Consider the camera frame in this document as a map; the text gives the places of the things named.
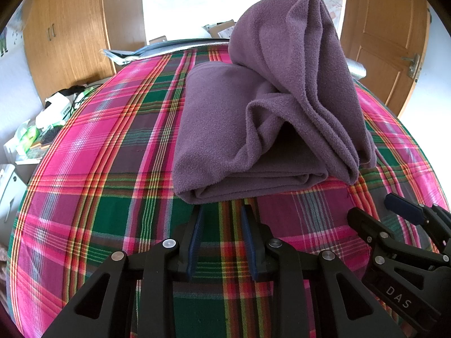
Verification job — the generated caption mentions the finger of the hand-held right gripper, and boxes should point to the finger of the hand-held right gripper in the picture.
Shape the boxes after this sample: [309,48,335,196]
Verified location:
[347,207,451,337]
[385,193,451,254]

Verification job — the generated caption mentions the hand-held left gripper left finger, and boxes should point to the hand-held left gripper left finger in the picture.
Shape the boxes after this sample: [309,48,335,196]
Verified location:
[42,206,206,338]

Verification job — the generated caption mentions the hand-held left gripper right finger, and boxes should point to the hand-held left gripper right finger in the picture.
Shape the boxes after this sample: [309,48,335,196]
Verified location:
[241,204,399,338]

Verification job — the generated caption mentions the purple fleece pants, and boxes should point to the purple fleece pants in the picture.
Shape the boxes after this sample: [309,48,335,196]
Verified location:
[173,0,377,205]

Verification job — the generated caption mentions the pink green plaid bed sheet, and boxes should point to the pink green plaid bed sheet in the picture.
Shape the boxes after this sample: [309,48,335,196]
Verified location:
[7,47,451,338]

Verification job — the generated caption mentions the cluttered folding table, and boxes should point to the cluttered folding table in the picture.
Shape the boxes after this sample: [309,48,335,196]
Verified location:
[2,84,103,164]

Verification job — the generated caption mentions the black hairbrush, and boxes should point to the black hairbrush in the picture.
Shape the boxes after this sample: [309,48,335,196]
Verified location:
[39,128,60,146]

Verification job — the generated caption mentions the wooden door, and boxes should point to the wooden door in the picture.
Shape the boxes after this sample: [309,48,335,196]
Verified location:
[340,0,432,118]

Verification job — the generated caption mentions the white plastic object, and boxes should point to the white plastic object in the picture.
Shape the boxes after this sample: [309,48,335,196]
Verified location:
[0,164,29,223]

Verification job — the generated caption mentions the white tissue pack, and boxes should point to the white tissue pack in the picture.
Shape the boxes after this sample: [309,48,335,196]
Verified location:
[35,93,76,129]

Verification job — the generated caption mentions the black pouch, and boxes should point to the black pouch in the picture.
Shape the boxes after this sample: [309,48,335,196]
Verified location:
[58,85,87,96]

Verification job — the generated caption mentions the green wet wipes pack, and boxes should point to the green wet wipes pack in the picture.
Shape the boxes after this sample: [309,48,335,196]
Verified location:
[16,120,40,154]

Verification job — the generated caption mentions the labelled cardboard box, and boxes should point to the labelled cardboard box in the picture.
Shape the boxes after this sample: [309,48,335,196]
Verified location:
[202,19,236,40]

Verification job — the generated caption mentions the wooden wardrobe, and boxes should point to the wooden wardrobe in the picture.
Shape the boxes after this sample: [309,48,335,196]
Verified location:
[21,0,147,100]

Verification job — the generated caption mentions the metal door handle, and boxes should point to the metal door handle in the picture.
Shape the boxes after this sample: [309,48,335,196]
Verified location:
[403,54,422,78]

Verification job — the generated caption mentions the black charger cable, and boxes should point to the black charger cable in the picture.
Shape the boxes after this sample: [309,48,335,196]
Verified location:
[68,88,93,114]

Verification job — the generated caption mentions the cartoon wall sticker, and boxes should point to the cartoon wall sticker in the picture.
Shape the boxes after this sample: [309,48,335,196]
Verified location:
[0,25,12,57]

